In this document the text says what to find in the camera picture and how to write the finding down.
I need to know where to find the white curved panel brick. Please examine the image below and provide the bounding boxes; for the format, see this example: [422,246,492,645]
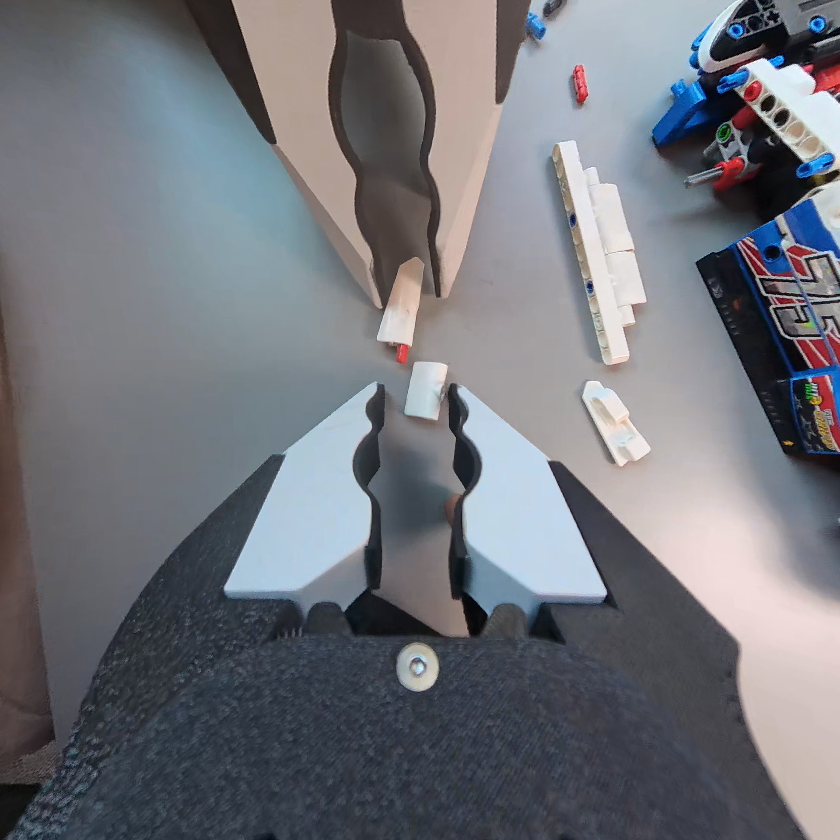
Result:
[377,257,424,347]
[581,381,652,467]

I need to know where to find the grey desk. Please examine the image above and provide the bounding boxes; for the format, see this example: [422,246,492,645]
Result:
[0,0,840,840]

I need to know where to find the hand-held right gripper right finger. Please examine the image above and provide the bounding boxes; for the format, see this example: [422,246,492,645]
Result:
[448,385,608,634]

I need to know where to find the small white connector brick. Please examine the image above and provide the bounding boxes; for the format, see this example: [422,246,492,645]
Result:
[403,361,449,420]

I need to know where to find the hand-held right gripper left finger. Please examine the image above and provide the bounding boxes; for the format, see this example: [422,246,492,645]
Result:
[224,382,386,631]

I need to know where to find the toy brick race car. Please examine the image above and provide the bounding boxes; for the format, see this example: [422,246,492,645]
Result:
[651,0,840,457]

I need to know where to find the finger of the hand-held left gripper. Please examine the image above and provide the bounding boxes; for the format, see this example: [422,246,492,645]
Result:
[394,0,505,299]
[233,0,385,309]

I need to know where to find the white beam and panel assembly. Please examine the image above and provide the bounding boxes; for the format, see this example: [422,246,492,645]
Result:
[553,140,647,366]

